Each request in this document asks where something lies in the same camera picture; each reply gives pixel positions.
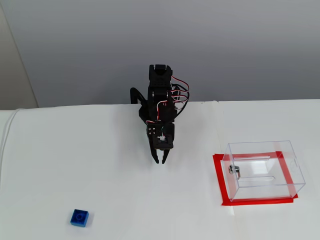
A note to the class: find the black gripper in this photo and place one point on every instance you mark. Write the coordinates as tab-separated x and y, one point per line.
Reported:
151	140

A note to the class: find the blue lego brick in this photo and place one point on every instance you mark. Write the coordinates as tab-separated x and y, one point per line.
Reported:
79	218

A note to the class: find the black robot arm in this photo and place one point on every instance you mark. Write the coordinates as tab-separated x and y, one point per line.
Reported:
160	82

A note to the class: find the silver metal box lock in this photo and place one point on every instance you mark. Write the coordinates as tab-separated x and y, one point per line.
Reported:
233	170

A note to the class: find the transparent plastic box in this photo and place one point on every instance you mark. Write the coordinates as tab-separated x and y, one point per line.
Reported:
265	172

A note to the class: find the red tape strip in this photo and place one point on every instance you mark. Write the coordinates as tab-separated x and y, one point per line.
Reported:
257	201
218	175
250	155
287	175

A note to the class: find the black table clamp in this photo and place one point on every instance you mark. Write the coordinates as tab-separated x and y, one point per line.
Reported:
136	93

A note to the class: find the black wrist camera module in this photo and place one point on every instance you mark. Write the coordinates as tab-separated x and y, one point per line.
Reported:
163	142

